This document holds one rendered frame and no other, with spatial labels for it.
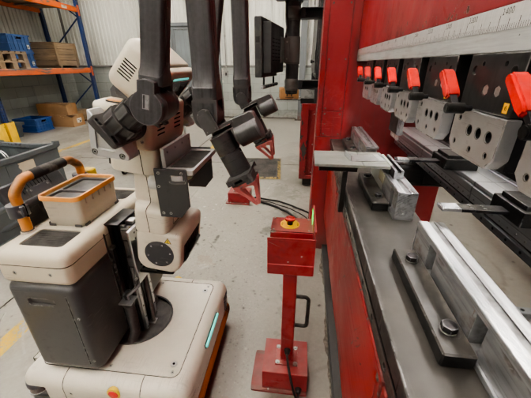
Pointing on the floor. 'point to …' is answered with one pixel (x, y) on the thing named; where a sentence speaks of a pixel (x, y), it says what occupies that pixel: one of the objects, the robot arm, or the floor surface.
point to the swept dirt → (325, 333)
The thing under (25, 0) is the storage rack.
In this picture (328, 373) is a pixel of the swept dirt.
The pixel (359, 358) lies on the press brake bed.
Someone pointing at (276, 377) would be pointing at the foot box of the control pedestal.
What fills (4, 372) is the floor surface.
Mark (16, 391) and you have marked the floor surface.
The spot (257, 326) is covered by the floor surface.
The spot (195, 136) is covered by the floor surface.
